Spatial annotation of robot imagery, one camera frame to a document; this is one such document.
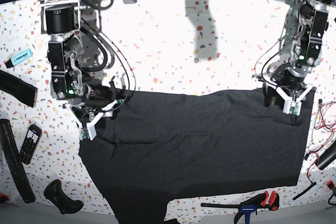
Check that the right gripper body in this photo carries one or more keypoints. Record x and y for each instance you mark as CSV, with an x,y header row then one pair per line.
x,y
86,119

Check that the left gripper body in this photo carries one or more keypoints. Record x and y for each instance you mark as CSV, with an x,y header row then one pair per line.
x,y
291,100

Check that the dark grey T-shirt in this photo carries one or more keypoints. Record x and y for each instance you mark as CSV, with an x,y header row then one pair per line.
x,y
161,147

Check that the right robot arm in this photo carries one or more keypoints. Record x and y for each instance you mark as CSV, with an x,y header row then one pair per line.
x,y
70,82

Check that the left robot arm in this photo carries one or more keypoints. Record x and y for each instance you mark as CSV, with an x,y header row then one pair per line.
x,y
298,57

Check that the black TV remote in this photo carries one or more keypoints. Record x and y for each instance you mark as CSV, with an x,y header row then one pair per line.
x,y
29,145

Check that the black folded cloth strip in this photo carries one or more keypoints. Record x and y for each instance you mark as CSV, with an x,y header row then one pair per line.
x,y
21,90

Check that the black cylinder right edge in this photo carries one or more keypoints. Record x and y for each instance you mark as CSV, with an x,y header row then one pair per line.
x,y
326,158

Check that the black game controller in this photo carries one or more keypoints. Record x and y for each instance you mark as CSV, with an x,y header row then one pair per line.
x,y
54,193

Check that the long black tube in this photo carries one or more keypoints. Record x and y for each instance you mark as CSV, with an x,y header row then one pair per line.
x,y
14,164

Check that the blue highlighter marker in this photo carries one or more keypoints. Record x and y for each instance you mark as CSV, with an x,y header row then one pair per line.
x,y
20,57

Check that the black blue bar clamp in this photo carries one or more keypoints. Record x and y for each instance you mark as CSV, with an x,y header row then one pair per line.
x,y
247,207

